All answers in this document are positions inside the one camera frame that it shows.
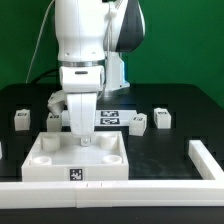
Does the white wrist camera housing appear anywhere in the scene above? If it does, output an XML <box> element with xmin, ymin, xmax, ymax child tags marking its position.
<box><xmin>60</xmin><ymin>66</ymin><xmax>105</xmax><ymax>93</ymax></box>

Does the white cable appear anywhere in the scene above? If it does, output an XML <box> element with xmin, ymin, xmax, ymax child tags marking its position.
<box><xmin>25</xmin><ymin>0</ymin><xmax>56</xmax><ymax>84</ymax></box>

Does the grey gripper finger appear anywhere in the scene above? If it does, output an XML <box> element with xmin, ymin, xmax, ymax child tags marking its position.
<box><xmin>81</xmin><ymin>136</ymin><xmax>91</xmax><ymax>147</ymax></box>

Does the white L-shaped obstacle fence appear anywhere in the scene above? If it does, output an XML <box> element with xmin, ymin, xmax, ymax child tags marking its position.
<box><xmin>0</xmin><ymin>140</ymin><xmax>224</xmax><ymax>209</ymax></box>

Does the white base tag plate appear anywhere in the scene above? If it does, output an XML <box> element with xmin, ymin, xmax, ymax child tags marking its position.
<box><xmin>59</xmin><ymin>109</ymin><xmax>138</xmax><ymax>127</ymax></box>

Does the white square table top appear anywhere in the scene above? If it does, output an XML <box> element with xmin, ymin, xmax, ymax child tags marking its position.
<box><xmin>21</xmin><ymin>131</ymin><xmax>129</xmax><ymax>182</ymax></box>

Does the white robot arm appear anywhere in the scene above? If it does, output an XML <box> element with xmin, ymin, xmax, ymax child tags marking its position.
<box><xmin>55</xmin><ymin>0</ymin><xmax>145</xmax><ymax>146</ymax></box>

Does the white part left edge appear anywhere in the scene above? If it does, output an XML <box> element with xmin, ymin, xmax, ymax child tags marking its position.
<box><xmin>0</xmin><ymin>141</ymin><xmax>3</xmax><ymax>160</ymax></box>

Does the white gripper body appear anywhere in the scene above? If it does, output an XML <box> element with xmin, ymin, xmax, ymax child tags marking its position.
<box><xmin>67</xmin><ymin>93</ymin><xmax>97</xmax><ymax>137</ymax></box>

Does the black cable bundle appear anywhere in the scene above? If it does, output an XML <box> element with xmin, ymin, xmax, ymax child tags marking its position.
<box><xmin>30</xmin><ymin>68</ymin><xmax>61</xmax><ymax>84</ymax></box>

